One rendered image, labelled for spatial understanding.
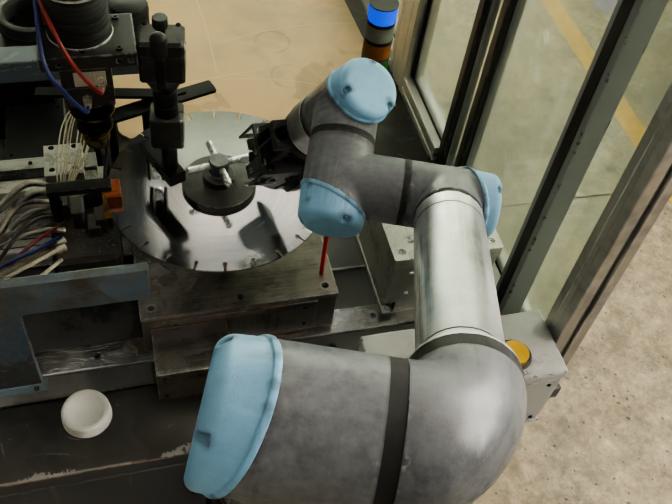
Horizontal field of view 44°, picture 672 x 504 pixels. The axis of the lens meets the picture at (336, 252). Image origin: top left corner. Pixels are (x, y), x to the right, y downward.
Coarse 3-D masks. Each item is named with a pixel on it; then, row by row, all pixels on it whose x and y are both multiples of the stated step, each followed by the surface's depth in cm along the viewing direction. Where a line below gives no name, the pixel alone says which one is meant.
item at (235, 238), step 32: (192, 128) 133; (224, 128) 134; (128, 160) 127; (192, 160) 128; (128, 192) 123; (160, 192) 124; (256, 192) 126; (288, 192) 126; (128, 224) 119; (160, 224) 120; (192, 224) 120; (224, 224) 121; (256, 224) 122; (288, 224) 122; (160, 256) 116; (192, 256) 117; (224, 256) 117; (256, 256) 118
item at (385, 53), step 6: (366, 42) 128; (366, 48) 129; (372, 48) 128; (378, 48) 128; (384, 48) 128; (390, 48) 130; (366, 54) 130; (372, 54) 129; (378, 54) 129; (384, 54) 129; (378, 60) 130; (384, 60) 130
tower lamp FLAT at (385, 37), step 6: (366, 24) 127; (366, 30) 127; (372, 30) 126; (378, 30) 125; (384, 30) 125; (390, 30) 126; (366, 36) 128; (372, 36) 127; (378, 36) 126; (384, 36) 126; (390, 36) 127; (372, 42) 127; (378, 42) 127; (384, 42) 127; (390, 42) 128
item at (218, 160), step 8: (208, 144) 124; (216, 152) 123; (208, 160) 122; (216, 160) 121; (224, 160) 122; (232, 160) 122; (192, 168) 120; (200, 168) 121; (208, 168) 121; (216, 168) 121; (224, 168) 121; (216, 176) 122; (224, 176) 120; (232, 184) 120
